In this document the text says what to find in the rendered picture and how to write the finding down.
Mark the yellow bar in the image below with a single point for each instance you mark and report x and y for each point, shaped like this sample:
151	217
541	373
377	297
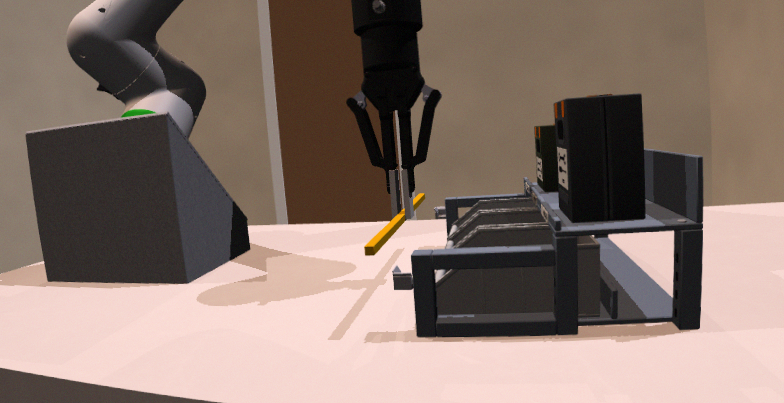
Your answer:
375	244

